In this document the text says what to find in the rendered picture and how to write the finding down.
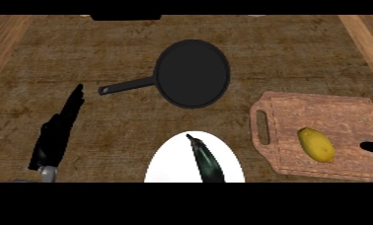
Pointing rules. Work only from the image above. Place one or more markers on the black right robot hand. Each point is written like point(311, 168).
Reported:
point(367, 146)

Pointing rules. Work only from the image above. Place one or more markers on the yellow lemon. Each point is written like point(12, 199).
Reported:
point(315, 145)

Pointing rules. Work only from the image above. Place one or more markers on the black frying pan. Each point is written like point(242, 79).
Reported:
point(193, 73)

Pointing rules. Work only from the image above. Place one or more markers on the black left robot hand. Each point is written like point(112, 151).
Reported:
point(57, 129)

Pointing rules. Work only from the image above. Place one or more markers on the wooden cutting board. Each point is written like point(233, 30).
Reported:
point(317, 135)

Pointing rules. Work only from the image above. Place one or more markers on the dark eggplant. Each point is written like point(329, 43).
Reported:
point(208, 163)

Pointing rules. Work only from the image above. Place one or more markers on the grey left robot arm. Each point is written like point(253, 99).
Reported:
point(47, 174)

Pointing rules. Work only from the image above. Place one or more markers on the white plate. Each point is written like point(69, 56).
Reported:
point(169, 163)

